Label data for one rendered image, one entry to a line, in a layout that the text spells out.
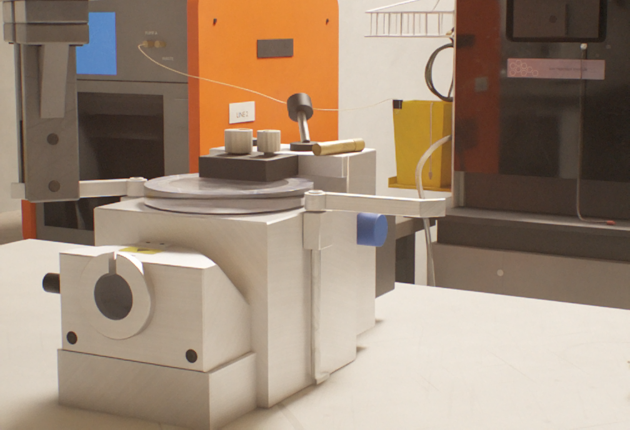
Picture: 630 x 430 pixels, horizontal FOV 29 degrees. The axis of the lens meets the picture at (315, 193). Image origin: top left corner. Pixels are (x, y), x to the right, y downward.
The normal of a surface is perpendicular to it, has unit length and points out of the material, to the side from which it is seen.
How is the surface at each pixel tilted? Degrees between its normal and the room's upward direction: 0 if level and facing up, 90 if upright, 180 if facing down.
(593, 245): 90
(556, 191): 90
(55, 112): 120
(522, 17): 90
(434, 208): 90
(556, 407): 0
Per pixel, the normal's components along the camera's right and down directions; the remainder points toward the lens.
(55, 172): 0.36, 0.13
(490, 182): -0.50, 0.12
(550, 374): 0.00, -0.99
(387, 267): 0.89, 0.07
